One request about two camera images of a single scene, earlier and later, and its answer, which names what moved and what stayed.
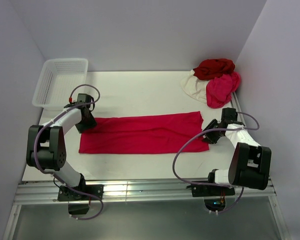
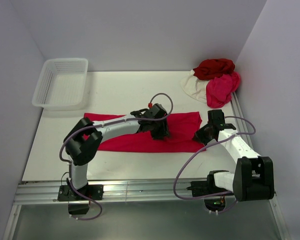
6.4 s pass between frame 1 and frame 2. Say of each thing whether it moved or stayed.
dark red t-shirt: stayed
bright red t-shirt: stayed
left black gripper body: moved
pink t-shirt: stayed
